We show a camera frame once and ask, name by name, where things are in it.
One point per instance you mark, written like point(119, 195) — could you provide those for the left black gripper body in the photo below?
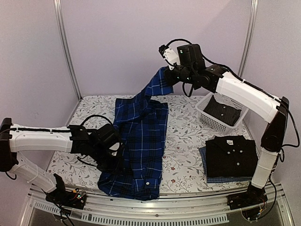
point(106, 165)

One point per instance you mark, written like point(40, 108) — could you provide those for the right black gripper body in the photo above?
point(183, 74)

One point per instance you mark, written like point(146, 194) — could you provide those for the blue plaid long sleeve shirt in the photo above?
point(142, 124)

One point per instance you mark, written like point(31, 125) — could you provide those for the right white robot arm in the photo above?
point(187, 65)

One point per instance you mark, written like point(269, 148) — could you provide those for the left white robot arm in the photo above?
point(103, 145)

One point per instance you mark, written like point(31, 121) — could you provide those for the white plastic basket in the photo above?
point(215, 123)

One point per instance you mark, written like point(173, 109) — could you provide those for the black shirt in basket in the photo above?
point(227, 114)

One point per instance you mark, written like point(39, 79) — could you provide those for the folded black shirt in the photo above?
point(231, 156)

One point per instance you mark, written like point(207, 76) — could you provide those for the folded blue checked shirt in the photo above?
point(202, 151)

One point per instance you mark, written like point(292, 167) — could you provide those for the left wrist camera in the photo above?
point(113, 150)

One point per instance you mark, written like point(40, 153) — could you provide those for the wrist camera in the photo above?
point(113, 150)
point(170, 56)

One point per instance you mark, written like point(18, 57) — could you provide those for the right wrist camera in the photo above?
point(170, 56)

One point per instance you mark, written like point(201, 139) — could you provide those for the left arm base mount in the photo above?
point(61, 197)

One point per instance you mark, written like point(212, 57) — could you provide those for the aluminium front rail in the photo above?
point(186, 209)

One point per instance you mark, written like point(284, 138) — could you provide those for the right aluminium post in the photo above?
point(249, 36)

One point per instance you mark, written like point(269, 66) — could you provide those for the aluminium post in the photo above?
point(249, 36)
point(66, 49)

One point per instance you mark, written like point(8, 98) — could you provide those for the left aluminium post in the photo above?
point(66, 49)

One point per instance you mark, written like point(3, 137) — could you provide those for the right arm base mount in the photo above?
point(253, 199)

